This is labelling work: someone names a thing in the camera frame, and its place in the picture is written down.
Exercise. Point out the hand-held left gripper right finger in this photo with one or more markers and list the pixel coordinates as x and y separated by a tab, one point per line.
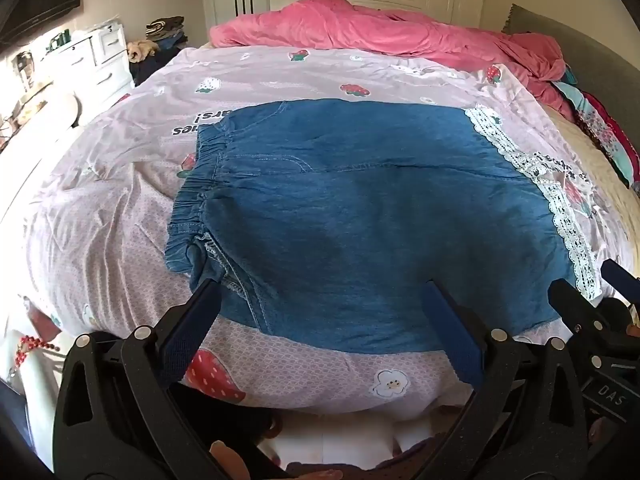
452	337

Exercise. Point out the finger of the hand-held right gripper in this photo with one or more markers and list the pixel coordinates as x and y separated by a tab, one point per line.
622	277
570	302

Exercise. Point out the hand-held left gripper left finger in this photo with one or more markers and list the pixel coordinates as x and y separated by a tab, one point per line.
192	327

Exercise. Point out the blue denim pants lace hem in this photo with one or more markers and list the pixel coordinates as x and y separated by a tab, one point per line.
350	210

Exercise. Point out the person's left hand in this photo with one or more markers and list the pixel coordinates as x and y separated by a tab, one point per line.
227	460

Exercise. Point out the floral patterned pillow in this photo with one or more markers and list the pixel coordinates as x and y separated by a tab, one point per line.
602	132

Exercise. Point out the pink strawberry print quilt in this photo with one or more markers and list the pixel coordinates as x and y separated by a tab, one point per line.
125	185

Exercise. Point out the grey upholstered headboard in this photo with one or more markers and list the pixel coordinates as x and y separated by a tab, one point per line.
575	40

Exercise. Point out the cluttered white desk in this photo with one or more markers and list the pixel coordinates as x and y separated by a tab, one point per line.
40	115

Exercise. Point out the heap of clothes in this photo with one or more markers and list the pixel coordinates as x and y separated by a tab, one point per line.
162	35

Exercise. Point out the white drawer dresser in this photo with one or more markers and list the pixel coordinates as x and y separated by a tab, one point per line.
107	45

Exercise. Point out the pink fleece blanket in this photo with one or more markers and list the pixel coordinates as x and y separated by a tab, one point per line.
375	25

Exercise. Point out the black television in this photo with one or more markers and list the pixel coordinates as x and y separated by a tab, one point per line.
35	0

